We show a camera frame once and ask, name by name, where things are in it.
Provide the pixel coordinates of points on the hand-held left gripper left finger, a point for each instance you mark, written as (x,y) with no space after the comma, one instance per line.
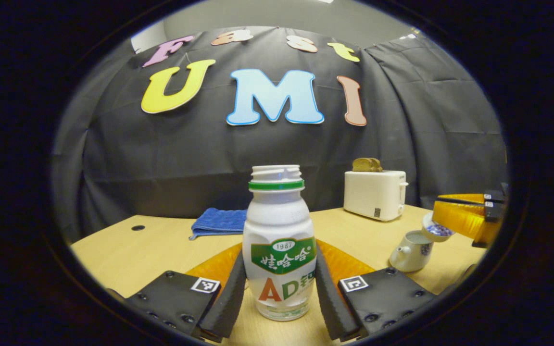
(226,307)

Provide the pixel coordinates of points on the blue folded towel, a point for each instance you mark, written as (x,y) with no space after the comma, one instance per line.
(219,222)

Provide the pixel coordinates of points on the white toaster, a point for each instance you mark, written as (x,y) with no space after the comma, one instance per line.
(373,194)

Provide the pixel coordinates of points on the black backdrop cloth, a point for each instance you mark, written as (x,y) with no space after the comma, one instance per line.
(258,154)

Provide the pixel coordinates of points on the white green-label water bottle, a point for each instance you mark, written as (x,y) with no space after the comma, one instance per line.
(279,226)

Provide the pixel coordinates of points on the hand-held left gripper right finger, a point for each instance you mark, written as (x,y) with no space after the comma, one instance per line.
(332,307)

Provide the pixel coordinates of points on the brown bread slice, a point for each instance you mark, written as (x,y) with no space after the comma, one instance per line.
(378,166)
(362,165)

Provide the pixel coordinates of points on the white blue-patterned teacup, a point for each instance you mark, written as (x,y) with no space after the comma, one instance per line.
(409,252)

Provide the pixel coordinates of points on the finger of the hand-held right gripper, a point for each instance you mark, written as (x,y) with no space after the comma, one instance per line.
(494,196)
(464,218)

